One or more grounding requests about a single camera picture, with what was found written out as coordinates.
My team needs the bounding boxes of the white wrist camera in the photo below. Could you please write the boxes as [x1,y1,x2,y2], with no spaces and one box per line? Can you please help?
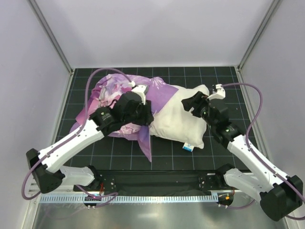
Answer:
[128,81,149,105]
[208,84,226,100]

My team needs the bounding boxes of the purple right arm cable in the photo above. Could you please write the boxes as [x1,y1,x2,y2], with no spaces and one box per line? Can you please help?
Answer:
[221,83,305,220]

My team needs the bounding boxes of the slotted grey cable duct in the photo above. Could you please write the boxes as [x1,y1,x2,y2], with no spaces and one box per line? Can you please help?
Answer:
[40,193,218,204]

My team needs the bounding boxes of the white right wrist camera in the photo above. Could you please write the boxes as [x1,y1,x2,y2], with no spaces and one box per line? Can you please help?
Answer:
[208,84,226,100]

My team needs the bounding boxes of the blue white pillow label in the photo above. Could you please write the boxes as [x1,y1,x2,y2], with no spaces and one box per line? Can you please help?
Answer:
[183,143,194,152]

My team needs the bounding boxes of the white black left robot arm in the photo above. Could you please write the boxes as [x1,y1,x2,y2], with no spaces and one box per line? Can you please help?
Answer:
[26,89,153,194]

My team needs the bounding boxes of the white pillow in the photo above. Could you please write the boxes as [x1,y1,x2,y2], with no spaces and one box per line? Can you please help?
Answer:
[150,84,209,149]

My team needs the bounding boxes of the aluminium frame post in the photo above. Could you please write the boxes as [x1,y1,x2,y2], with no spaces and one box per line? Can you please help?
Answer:
[237,0,283,71]
[27,0,73,74]

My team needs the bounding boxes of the right aluminium frame post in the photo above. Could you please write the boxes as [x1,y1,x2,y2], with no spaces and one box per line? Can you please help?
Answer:
[237,0,283,71]

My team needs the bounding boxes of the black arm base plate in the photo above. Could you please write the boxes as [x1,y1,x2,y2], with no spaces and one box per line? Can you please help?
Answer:
[84,170,236,197]

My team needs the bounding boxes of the left aluminium frame post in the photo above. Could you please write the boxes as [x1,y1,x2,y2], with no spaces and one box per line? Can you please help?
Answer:
[27,0,73,74]

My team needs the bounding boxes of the left aluminium rail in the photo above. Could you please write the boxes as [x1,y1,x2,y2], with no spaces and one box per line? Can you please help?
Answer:
[28,177,40,195]

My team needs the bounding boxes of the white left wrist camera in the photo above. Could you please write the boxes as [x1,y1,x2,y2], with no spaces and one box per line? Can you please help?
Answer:
[128,81,149,105]

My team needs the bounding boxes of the black gridded work mat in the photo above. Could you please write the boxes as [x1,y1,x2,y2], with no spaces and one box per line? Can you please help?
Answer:
[56,66,251,170]

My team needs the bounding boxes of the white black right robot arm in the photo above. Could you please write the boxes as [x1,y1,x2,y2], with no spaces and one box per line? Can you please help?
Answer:
[182,92,305,221]

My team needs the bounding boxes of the pink purple printed pillowcase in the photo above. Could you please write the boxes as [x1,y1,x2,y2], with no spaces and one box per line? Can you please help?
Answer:
[69,74,179,163]

